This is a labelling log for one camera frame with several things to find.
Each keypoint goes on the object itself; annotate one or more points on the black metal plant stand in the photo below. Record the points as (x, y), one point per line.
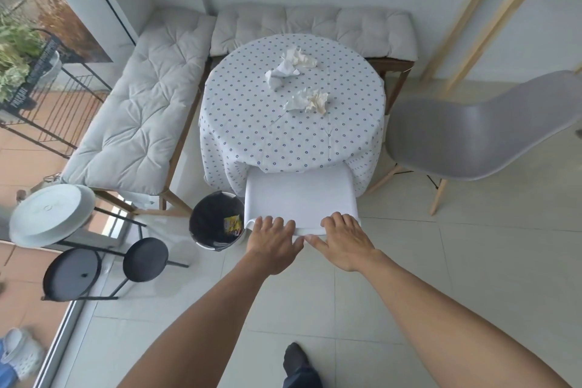
(145, 259)

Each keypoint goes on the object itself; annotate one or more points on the green potted plant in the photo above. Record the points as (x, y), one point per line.
(16, 46)

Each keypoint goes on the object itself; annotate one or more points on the black trash bin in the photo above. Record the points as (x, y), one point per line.
(211, 219)

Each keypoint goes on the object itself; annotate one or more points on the person's left hand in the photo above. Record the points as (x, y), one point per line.
(270, 246)

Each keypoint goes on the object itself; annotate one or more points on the person's black shoe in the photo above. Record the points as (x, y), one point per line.
(298, 362)

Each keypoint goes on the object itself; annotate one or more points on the long grey bench cushion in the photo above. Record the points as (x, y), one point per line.
(141, 101)

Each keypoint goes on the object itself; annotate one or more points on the white perforated clog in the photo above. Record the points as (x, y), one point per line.
(22, 351)

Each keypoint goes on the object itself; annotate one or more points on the yellow wrapper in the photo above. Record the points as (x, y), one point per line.
(233, 225)

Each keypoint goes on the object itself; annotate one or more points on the white dotted tablecloth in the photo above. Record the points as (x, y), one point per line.
(254, 128)

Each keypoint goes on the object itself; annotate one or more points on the white plastic chair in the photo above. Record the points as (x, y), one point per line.
(298, 194)

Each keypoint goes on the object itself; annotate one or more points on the person's right thumb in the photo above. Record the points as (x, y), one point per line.
(315, 241)

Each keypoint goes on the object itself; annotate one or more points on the person's right forearm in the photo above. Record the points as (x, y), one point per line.
(445, 319)

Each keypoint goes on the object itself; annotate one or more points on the person's left thumb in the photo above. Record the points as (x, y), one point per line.
(298, 244)

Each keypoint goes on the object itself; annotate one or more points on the black lettered planter basket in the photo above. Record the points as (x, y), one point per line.
(38, 69)

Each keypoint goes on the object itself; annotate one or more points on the dark wooden bench frame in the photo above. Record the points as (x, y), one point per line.
(395, 78)

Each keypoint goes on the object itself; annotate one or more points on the person's left forearm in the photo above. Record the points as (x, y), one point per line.
(204, 324)

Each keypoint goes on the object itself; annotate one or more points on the short grey bench cushion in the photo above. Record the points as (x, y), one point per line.
(318, 24)

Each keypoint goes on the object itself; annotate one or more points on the light wooden ladder frame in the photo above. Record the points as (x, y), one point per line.
(491, 15)

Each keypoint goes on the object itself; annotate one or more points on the grey shell chair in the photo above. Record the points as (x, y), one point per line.
(482, 128)

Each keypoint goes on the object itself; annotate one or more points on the person's right hand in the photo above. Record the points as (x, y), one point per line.
(348, 244)

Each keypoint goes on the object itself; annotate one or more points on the cream crumpled tissue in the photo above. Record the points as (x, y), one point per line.
(318, 101)
(300, 57)

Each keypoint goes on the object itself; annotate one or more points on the white round tray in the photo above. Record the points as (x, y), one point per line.
(50, 215)

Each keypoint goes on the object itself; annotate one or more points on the white crumpled tissue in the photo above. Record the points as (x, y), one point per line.
(298, 101)
(281, 73)

